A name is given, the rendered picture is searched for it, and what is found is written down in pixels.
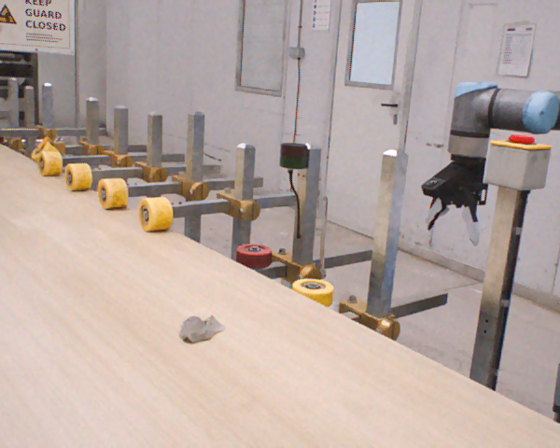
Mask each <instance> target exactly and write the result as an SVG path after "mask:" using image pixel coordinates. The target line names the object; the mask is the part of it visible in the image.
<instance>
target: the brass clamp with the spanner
mask: <svg viewBox="0 0 560 448"><path fill-rule="evenodd" d="M286 253H287V254H286V255H279V254H278V253H272V262H277V261H279V262H282V263H284V264H286V266H287V268H286V277H282V278H281V279H283V280H285V281H287V282H289V283H290V284H292V285H293V283H294V282H296V281H298V280H302V279H316V280H320V279H321V272H320V270H319V269H318V268H316V264H315V263H311V264H305V265H299V264H297V263H295V262H292V261H291V259H292V254H291V253H289V252H287V251H286Z"/></svg>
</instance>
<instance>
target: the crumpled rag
mask: <svg viewBox="0 0 560 448"><path fill-rule="evenodd" d="M178 328H179V329H182V330H181V331H180V332H179V335H180V336H181V337H183V338H182V341H183V340H184V339H185V338H186V337H189V339H190V340H191V341H192V342H193V343H194V342H196V341H197V342H198V341H199V340H202V339H209V338H210V337H211V338H212V336H213V334H214V332H219V331H223V330H224V329H225V327H224V326H222V325H221V324H220V322H217V320H216V319H215V317H214V316H213V315H210V316H209V317H208V318H207V319H205V320H204V321H203V320H202V319H201V318H200V317H198V316H196V315H191V316H190V317H189V318H188V319H186V320H184V321H183V322H182V323H181V325H180V326H179V327H178Z"/></svg>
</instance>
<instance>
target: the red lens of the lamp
mask: <svg viewBox="0 0 560 448"><path fill-rule="evenodd" d="M280 155H283V156H288V157H298V158H302V157H307V155H308V146H307V147H290V146H284V145H282V144H281V148H280Z"/></svg>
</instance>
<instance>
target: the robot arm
mask: <svg viewBox="0 0 560 448"><path fill-rule="evenodd" d="M491 129H498V130H505V131H513V132H521V133H532V134H536V135H538V134H546V133H549V132H550V131H560V91H524V90H513V89H500V88H498V85H497V83H496V82H461V83H459V84H458V85H457V86H456V89H455V97H454V107H453V114H452V121H451V128H450V134H449V142H448V149H447V151H448V152H449V153H451V159H450V160H451V161H452V162H451V163H450V164H448V165H447V166H446V167H444V168H443V169H442V170H440V171H439V172H438V173H436V174H435V175H434V176H432V177H431V178H430V179H429V180H428V181H427V182H425V183H424V184H423V185H421V188H422V191H423V194H424V195H426V196H429V197H432V202H431V205H430V207H429V208H430V209H429V213H428V219H427V229H428V230H430V229H431V228H432V227H433V225H434V222H435V220H436V219H438V217H440V216H443V215H445V214H446V213H448V211H449V210H450V208H448V207H447V206H448V205H451V204H454V205H455V207H456V208H461V207H462V205H464V207H465V208H464V210H463V212H462V214H461V215H462V218H463V219H464V220H465V221H466V224H467V230H468V232H469V239H470V240H471V241H472V243H473V244H474V245H475V246H476V245H478V243H479V231H481V230H483V229H484V228H486V227H487V221H486V219H485V218H483V217H480V216H479V214H478V212H477V205H485V203H486V197H487V191H488V184H486V183H484V182H483V176H484V169H485V163H486V158H485V156H486V155H487V150H488V144H489V137H490V132H491ZM455 161H457V162H455ZM483 189H485V196H484V201H482V192H483ZM479 193H480V196H479ZM478 201H479V204H478Z"/></svg>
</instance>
